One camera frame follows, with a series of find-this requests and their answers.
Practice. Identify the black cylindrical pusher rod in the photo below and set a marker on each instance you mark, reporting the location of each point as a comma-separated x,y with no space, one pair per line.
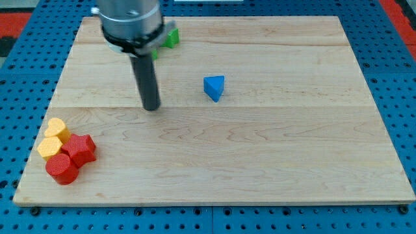
146,81

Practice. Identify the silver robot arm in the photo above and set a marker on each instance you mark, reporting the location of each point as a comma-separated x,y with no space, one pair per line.
137,28

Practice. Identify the green block left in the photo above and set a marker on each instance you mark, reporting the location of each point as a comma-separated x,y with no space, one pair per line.
154,54

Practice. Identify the green block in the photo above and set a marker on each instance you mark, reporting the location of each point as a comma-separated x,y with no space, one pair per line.
172,39
154,54

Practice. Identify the green block right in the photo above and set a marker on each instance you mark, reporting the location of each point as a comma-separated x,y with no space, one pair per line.
172,39

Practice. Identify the blue triangular block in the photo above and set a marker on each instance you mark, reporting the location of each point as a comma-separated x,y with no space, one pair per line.
214,87

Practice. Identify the red star block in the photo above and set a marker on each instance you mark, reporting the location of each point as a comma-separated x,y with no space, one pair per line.
81,149

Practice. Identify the yellow heart block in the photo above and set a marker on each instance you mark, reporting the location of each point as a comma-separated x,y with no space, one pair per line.
57,128

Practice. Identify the yellow hexagon block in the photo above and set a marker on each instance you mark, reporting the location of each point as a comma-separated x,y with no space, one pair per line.
49,147

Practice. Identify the red cylinder block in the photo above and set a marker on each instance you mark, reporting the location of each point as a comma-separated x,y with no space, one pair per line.
61,168

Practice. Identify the wooden board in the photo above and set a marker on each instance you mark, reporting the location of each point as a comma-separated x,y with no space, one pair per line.
295,125

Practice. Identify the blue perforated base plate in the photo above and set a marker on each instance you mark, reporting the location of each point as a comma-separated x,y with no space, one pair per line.
33,67

